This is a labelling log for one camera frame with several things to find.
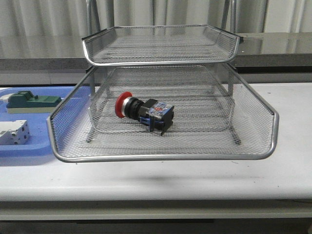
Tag red emergency push button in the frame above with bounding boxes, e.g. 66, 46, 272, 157
115, 92, 175, 136

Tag blue plastic tray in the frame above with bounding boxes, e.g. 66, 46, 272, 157
0, 86, 90, 158

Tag grey stone counter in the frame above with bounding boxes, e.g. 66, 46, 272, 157
0, 32, 312, 87

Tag white circuit breaker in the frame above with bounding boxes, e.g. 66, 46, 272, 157
0, 120, 30, 145

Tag silver wire rack frame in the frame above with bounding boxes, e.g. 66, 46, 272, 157
85, 0, 242, 145

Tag green and beige switch block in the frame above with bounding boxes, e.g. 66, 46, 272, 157
6, 91, 61, 114

